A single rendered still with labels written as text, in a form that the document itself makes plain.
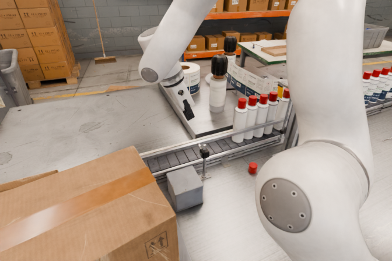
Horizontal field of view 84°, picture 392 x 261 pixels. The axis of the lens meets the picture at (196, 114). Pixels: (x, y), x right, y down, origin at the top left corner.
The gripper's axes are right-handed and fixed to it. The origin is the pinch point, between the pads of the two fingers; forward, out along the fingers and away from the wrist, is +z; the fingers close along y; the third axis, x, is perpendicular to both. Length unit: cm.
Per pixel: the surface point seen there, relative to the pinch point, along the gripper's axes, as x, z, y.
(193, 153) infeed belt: 5.1, 18.7, -0.5
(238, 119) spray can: -17.4, 13.7, -1.7
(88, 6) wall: 32, -5, 458
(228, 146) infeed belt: -9.3, 24.0, -2.2
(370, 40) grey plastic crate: -230, 103, 91
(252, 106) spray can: -24.9, 11.6, -1.0
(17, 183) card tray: 67, -1, 13
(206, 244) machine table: 15.8, 20.1, -33.0
